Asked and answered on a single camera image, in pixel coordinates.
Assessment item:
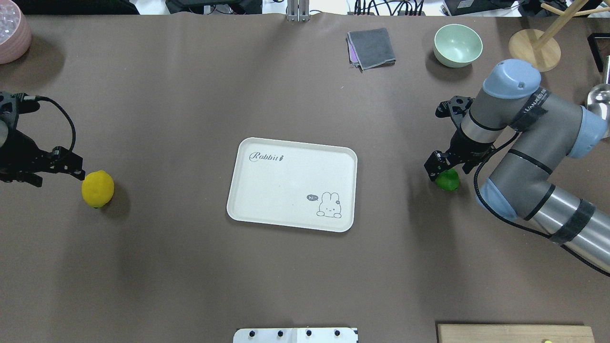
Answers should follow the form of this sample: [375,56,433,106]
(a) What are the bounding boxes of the mint green bowl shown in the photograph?
[433,24,483,68]

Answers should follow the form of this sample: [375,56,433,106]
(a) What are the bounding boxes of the grey folded cloth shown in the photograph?
[346,28,396,71]

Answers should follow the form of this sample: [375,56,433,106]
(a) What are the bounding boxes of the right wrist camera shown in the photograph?
[434,96,475,121]

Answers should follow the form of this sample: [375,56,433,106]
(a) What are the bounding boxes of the yellow lemon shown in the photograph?
[81,170,115,208]

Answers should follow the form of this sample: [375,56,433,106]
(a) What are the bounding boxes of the bamboo cutting board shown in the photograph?
[437,323,595,343]

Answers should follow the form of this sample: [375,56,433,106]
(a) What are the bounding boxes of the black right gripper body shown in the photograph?
[448,129,495,167]

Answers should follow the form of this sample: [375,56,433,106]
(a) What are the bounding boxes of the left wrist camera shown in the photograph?
[0,91,40,128]

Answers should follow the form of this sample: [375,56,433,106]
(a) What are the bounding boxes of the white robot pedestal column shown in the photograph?
[233,326,359,343]

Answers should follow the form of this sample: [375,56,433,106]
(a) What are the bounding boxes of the pink bowl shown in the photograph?
[0,0,32,65]

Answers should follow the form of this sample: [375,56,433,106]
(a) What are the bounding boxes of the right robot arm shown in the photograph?
[424,59,609,276]

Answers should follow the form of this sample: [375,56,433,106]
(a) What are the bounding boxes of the white rabbit print tray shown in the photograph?
[226,137,358,233]

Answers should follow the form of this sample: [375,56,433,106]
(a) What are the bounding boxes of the wooden mug tree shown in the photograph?
[509,0,610,72]

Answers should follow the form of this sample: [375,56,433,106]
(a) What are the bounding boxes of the metal scoop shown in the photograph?
[586,56,610,139]

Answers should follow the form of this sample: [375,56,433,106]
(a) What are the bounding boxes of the aluminium frame post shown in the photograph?
[286,0,311,22]

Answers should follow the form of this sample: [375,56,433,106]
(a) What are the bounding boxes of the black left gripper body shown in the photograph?
[0,126,55,179]

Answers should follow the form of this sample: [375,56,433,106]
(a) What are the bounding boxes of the green lime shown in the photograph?
[434,169,460,192]

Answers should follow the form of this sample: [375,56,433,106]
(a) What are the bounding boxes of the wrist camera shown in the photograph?
[0,91,40,128]
[434,96,475,121]

